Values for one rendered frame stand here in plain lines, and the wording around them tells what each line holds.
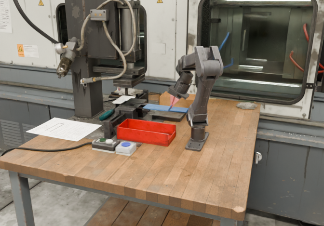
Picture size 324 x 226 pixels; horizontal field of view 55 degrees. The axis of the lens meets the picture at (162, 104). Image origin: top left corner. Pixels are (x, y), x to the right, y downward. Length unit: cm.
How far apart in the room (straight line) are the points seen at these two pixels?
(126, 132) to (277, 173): 120
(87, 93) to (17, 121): 161
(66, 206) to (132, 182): 153
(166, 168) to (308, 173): 125
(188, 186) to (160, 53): 129
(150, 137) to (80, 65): 56
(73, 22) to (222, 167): 101
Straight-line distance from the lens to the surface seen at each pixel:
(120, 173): 120
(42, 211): 264
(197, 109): 135
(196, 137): 140
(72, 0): 167
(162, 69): 224
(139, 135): 141
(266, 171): 228
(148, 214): 211
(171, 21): 217
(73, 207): 261
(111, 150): 134
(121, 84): 155
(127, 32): 156
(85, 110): 175
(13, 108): 320
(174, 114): 171
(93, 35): 162
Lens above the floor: 151
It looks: 19 degrees down
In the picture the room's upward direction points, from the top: straight up
